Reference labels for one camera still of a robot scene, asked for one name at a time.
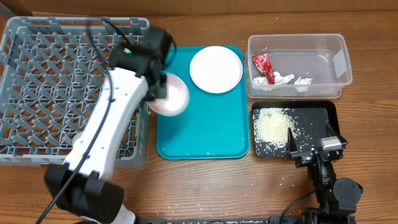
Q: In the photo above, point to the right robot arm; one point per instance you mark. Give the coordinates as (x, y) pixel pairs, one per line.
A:
(337, 198)

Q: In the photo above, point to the large white plate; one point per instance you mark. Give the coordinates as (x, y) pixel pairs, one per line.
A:
(216, 69)

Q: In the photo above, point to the clear plastic waste bin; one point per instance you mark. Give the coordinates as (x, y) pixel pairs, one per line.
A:
(322, 57)

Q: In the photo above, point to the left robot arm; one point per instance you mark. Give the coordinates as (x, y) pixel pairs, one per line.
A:
(134, 74)

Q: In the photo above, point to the white paper cup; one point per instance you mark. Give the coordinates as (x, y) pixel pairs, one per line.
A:
(76, 138)

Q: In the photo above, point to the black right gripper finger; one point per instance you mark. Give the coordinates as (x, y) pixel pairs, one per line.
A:
(335, 133)
(291, 145)

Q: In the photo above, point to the white rice grains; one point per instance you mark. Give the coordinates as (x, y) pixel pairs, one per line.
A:
(271, 128)

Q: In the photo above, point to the grey dishwasher rack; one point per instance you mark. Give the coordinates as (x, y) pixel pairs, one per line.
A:
(51, 77)

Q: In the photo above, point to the white tissue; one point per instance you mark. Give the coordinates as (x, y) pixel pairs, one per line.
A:
(261, 83)

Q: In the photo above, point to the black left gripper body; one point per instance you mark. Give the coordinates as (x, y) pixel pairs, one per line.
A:
(160, 90)

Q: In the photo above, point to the teal serving tray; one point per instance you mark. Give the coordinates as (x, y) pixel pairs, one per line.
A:
(213, 126)

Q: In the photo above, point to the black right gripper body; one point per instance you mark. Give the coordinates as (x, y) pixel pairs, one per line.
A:
(306, 160)

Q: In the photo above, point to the red snack wrapper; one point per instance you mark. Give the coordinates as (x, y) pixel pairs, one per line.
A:
(263, 63)

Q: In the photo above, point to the small pink-rimmed white plate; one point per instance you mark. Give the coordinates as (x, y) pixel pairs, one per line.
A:
(177, 97)

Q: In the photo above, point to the black waste tray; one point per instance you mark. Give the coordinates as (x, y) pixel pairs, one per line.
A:
(316, 113)

